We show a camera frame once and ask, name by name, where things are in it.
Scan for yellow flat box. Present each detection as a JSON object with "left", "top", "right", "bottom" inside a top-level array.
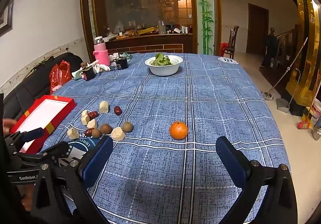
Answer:
[{"left": 137, "top": 27, "right": 158, "bottom": 36}]

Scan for red plastic bag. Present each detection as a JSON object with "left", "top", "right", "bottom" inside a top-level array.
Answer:
[{"left": 49, "top": 60, "right": 73, "bottom": 95}]

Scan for white cloth gloves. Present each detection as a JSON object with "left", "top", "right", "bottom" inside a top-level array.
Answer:
[{"left": 91, "top": 60, "right": 112, "bottom": 73}]

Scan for brown wooden door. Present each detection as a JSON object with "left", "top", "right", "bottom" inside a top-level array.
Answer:
[{"left": 246, "top": 3, "right": 269, "bottom": 55}]

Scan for pink sleeved bottle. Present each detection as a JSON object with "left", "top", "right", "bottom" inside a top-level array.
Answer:
[{"left": 93, "top": 36, "right": 111, "bottom": 66}]

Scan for black jar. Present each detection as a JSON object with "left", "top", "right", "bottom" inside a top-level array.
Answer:
[{"left": 115, "top": 56, "right": 129, "bottom": 70}]

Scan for orange mandarin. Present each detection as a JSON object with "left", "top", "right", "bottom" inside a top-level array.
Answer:
[{"left": 170, "top": 121, "right": 188, "bottom": 140}]

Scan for white plastic bucket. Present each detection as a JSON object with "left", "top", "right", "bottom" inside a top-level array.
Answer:
[{"left": 307, "top": 99, "right": 321, "bottom": 126}]

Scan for black leather sofa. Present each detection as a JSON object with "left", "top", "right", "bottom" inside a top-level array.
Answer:
[{"left": 0, "top": 53, "right": 84, "bottom": 120}]

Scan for bamboo print panel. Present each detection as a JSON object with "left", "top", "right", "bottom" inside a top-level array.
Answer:
[{"left": 196, "top": 0, "right": 216, "bottom": 55}]

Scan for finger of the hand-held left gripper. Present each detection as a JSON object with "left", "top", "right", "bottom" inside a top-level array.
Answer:
[
  {"left": 15, "top": 141, "right": 69, "bottom": 164},
  {"left": 5, "top": 127, "right": 45, "bottom": 149}
]

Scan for grey dustpan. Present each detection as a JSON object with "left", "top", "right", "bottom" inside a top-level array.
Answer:
[{"left": 276, "top": 68, "right": 300, "bottom": 113}]

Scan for framed wall picture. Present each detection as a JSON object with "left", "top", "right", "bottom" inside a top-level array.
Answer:
[{"left": 0, "top": 2, "right": 13, "bottom": 37}]

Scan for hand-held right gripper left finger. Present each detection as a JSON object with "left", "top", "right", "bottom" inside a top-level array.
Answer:
[{"left": 30, "top": 136, "right": 114, "bottom": 224}]

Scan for green leafy vegetables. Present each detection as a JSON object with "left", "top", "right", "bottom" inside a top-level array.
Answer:
[{"left": 150, "top": 53, "right": 173, "bottom": 66}]

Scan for person's left hand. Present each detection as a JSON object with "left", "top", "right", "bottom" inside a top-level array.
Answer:
[{"left": 21, "top": 185, "right": 35, "bottom": 211}]

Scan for white bowl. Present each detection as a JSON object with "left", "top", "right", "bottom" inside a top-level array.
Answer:
[{"left": 145, "top": 55, "right": 183, "bottom": 76}]

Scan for red cardboard box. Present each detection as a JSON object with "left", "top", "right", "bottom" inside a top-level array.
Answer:
[{"left": 10, "top": 96, "right": 76, "bottom": 154}]

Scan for red broom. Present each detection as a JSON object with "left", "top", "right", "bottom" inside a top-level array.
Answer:
[{"left": 297, "top": 94, "right": 319, "bottom": 130}]

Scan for wooden counter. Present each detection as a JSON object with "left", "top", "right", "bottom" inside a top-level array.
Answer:
[{"left": 100, "top": 33, "right": 193, "bottom": 54}]

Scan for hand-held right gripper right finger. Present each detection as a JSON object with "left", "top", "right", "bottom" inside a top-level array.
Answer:
[{"left": 216, "top": 136, "right": 299, "bottom": 224}]

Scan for blue plaid tablecloth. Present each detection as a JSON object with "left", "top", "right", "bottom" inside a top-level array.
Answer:
[{"left": 38, "top": 52, "right": 293, "bottom": 224}]

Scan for metal handled mop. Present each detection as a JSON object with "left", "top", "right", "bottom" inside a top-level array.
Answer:
[{"left": 264, "top": 37, "right": 308, "bottom": 100}]

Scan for wooden chair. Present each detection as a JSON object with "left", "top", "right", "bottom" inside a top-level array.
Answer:
[{"left": 223, "top": 26, "right": 240, "bottom": 59}]

